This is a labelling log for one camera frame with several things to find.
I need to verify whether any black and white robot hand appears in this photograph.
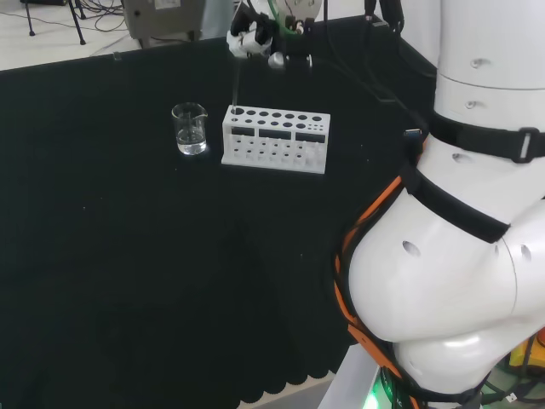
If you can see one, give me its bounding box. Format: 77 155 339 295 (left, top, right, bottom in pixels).
226 0 324 69

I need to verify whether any clear glass rod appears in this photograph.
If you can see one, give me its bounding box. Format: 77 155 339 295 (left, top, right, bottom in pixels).
231 54 243 117

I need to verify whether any white test tube rack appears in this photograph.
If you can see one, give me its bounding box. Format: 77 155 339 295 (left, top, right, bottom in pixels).
221 105 331 176

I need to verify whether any grey equipment box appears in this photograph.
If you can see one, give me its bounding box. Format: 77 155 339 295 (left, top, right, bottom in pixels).
122 0 206 49

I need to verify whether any small clear glass beaker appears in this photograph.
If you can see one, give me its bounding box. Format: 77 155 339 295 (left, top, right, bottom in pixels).
171 102 209 156

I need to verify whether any black tripod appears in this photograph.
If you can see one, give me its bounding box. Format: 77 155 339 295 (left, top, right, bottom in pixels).
20 0 87 46

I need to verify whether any black bench cloth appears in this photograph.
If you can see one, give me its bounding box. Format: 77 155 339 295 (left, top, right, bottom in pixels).
0 15 439 409

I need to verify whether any yellow stop button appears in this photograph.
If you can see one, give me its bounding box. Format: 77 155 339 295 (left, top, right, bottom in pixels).
508 327 545 380

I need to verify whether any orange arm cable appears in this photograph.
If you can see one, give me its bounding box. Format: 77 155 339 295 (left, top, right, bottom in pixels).
334 174 416 409

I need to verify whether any grey metal base plate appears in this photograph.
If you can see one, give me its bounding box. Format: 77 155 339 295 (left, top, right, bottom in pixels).
317 344 384 409

